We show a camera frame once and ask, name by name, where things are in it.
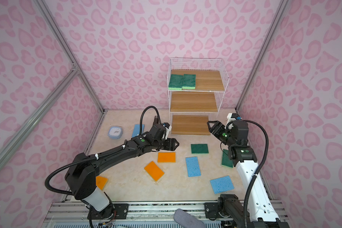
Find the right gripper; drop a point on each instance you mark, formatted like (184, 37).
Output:
(218, 124)

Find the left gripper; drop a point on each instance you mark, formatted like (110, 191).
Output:
(171, 144)

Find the green sponge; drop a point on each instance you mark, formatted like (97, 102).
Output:
(199, 148)
(225, 161)
(189, 81)
(175, 82)

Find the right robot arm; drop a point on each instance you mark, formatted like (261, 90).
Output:
(255, 211)

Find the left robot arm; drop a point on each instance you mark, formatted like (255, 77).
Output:
(82, 172)

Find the orange sponge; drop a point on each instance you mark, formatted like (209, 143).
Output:
(101, 182)
(154, 171)
(166, 157)

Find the orange sponge front centre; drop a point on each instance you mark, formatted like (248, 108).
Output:
(154, 171)

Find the blue sponge centre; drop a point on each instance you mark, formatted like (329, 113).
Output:
(193, 167)

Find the blue sponge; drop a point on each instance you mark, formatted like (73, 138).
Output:
(138, 129)
(193, 167)
(222, 184)

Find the blue sponge back left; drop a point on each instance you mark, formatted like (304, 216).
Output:
(138, 129)

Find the blue sponge front right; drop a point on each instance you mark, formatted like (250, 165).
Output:
(222, 184)

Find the blue square timer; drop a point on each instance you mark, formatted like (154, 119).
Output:
(115, 132)

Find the grey cloth object front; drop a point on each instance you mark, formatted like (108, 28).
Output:
(186, 220)

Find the orange sponge front left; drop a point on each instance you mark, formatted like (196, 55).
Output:
(101, 182)

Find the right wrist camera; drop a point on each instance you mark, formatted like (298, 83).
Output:
(232, 117)

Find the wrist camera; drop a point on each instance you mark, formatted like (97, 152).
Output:
(232, 117)
(167, 130)

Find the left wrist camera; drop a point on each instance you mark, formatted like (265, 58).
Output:
(167, 130)

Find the white wire wooden shelf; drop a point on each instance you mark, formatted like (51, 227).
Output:
(192, 106)

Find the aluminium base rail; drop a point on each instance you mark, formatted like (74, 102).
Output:
(136, 214)

